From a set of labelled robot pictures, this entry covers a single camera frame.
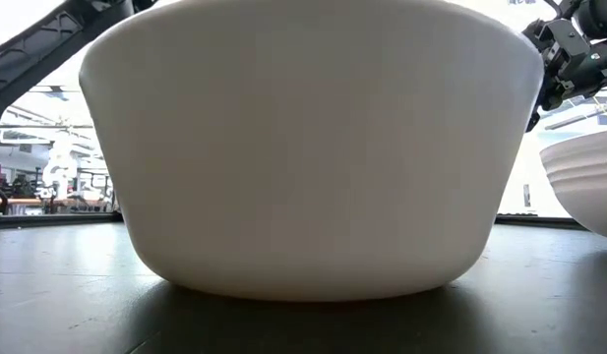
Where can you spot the white bowl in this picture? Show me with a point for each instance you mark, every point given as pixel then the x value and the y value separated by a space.
pixel 588 187

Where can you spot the large beige bowl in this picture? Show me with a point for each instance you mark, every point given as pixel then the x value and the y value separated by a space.
pixel 308 147

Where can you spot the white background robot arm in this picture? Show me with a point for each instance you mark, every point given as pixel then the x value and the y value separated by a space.
pixel 59 167

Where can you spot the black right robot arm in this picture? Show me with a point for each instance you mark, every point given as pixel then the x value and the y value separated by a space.
pixel 598 17

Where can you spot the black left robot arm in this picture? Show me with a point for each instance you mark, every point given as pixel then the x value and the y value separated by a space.
pixel 42 44

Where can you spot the wooden background table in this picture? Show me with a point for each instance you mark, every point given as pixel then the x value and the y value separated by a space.
pixel 18 201

